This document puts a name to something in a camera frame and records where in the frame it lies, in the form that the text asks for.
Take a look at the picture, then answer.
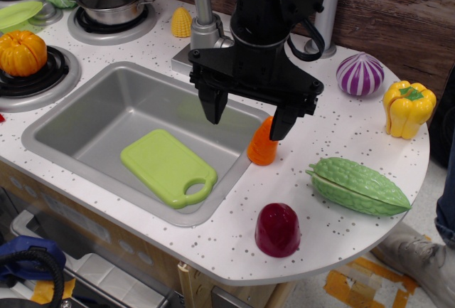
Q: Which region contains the grey sneaker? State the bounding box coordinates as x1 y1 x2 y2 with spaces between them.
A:
372 223 454 307

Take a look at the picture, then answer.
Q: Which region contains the yellow toy corn piece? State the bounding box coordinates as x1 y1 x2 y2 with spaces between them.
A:
171 7 192 38

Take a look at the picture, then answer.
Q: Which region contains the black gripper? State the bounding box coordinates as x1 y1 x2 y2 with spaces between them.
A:
188 41 323 141

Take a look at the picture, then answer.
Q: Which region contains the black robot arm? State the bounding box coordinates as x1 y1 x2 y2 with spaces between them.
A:
188 0 325 141

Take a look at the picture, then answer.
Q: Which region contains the blue jeans leg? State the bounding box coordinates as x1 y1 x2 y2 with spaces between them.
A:
434 165 455 252

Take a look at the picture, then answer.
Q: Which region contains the silver toy faucet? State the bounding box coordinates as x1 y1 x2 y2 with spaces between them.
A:
171 0 234 76

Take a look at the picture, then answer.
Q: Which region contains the grey toy sink basin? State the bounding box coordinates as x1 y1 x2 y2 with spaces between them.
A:
21 60 272 228

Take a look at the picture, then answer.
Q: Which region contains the orange toy carrot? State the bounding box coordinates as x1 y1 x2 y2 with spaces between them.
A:
247 116 278 166

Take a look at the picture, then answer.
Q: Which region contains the yellow toy bell pepper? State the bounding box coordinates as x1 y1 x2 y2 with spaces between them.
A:
382 80 437 139

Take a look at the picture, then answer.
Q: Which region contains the light green plastic plate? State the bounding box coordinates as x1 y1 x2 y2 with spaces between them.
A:
0 1 43 31

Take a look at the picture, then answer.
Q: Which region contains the dark red toy strawberry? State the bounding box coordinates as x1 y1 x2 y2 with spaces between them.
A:
255 203 301 257

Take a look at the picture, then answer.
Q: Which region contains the grey stove burner rear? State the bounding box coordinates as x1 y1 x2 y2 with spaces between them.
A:
68 4 156 46

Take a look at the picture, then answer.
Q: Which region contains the grey metal pole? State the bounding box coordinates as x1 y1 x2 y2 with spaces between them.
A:
314 0 338 58

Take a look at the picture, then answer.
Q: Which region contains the grey stove burner front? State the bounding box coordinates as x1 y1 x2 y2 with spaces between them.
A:
1 46 81 113

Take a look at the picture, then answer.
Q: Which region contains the green plastic cutting board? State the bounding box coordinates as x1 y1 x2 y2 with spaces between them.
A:
120 129 218 209

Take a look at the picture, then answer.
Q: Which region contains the grey stove burner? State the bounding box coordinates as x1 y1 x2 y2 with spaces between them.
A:
68 4 156 46
1 46 81 113

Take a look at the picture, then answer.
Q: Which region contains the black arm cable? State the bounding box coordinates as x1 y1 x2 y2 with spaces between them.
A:
287 18 326 62

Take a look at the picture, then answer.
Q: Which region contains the orange toy pumpkin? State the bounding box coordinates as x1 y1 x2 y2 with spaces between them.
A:
1 31 48 77

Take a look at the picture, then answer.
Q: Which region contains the purple striped toy onion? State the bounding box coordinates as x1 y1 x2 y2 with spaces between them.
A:
336 52 385 96

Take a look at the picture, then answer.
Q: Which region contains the green toy bitter gourd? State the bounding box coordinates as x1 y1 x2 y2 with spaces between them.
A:
306 157 412 216

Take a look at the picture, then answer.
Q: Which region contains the black corrugated hose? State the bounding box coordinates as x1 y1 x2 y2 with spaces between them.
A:
0 250 65 308

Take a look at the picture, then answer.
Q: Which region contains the blue clamp handle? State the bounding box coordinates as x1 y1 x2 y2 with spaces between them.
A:
1 235 66 281

